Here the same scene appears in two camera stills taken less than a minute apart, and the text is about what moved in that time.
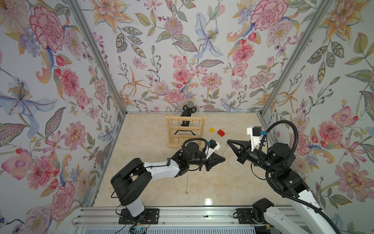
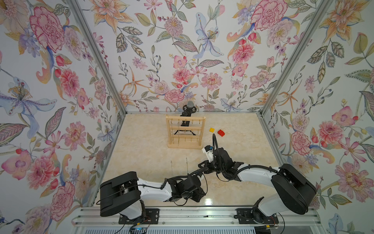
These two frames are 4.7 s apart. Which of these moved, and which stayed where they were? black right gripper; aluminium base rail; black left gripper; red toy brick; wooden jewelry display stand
Moved: black left gripper; black right gripper
Stayed: wooden jewelry display stand; red toy brick; aluminium base rail
